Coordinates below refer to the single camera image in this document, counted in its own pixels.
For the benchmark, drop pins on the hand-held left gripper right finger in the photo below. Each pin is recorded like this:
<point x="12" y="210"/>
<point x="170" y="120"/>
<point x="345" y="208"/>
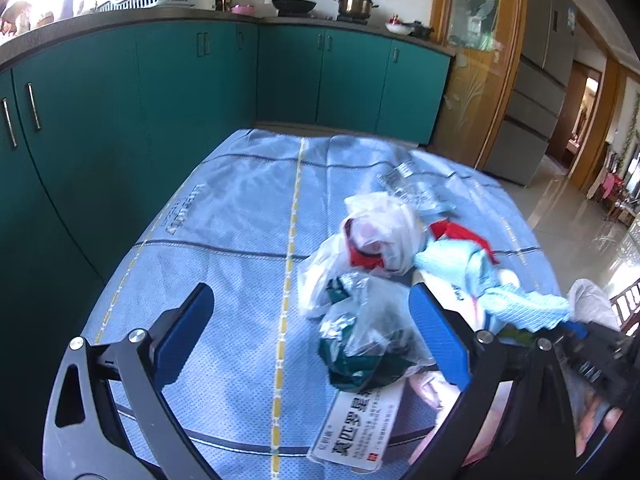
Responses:
<point x="440" y="335"/>

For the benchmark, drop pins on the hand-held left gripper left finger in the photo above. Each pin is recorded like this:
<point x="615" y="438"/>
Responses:
<point x="182" y="340"/>

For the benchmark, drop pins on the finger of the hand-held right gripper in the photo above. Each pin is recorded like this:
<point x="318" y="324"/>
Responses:
<point x="575" y="332"/>

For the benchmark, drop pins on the white plastic trash bag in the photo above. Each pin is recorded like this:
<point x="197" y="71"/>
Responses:
<point x="590" y="300"/>

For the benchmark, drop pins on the clear bag with green contents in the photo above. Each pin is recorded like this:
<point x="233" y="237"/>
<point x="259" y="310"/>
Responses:
<point x="365" y="330"/>

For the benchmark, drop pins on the light blue cloth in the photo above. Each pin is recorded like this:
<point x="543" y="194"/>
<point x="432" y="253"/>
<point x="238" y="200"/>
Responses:
<point x="450" y="260"/>

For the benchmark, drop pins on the white plastic bag red print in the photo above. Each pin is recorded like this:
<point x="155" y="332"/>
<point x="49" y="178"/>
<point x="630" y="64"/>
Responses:
<point x="385" y="230"/>

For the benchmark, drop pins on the person's right hand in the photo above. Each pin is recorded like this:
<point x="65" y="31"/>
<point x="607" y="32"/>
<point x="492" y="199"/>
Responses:
<point x="590" y="420"/>

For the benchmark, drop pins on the pink plastic wrapper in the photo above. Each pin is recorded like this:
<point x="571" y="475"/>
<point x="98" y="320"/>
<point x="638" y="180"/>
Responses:
<point x="430" y="390"/>

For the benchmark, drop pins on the red cloth piece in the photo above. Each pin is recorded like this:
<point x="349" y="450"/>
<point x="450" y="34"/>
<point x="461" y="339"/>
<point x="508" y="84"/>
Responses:
<point x="452" y="231"/>

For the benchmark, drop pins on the light blue tablecloth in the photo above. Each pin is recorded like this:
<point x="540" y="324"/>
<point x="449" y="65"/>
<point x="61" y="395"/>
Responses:
<point x="225" y="240"/>

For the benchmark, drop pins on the white medicine box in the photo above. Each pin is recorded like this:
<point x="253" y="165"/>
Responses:
<point x="360" y="425"/>

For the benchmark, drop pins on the clear plastic wrapper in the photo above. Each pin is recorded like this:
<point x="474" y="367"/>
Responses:
<point x="405" y="185"/>

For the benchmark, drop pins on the teal kitchen cabinet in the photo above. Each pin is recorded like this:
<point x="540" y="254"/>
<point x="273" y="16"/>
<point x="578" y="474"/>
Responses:
<point x="150" y="110"/>

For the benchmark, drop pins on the grey refrigerator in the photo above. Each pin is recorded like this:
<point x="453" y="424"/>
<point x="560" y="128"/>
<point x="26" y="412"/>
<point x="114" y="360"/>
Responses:
<point x="535" y="85"/>

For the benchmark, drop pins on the wooden glass door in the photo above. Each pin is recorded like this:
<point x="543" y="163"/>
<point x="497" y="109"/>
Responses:
<point x="475" y="60"/>

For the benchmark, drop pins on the dark bowl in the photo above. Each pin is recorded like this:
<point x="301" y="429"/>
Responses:
<point x="421" y="30"/>

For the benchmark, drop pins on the white bowl red contents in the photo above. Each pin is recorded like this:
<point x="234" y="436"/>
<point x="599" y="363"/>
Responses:
<point x="397" y="26"/>

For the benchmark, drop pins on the grey kitchen countertop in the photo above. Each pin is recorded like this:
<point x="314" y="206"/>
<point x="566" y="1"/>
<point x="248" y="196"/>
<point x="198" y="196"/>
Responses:
<point x="150" y="14"/>

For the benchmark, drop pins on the small pink pot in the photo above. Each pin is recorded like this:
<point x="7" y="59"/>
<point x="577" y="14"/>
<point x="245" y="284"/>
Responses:
<point x="242" y="8"/>

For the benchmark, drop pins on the steel cooking pot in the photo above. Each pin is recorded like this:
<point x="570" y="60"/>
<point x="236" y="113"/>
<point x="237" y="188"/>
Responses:
<point x="355" y="2"/>

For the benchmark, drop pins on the black wok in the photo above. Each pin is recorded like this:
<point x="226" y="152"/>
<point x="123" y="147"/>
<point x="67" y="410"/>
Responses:
<point x="295" y="5"/>

